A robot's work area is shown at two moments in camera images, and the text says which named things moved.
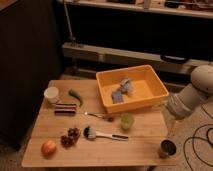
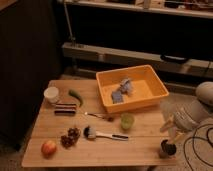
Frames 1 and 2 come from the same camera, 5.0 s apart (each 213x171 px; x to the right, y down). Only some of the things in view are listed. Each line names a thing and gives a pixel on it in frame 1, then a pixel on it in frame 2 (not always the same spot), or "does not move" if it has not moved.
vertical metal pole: (72, 38) does not move
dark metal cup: (167, 148) does not move
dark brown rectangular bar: (64, 112) does not move
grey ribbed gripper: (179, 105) -> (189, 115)
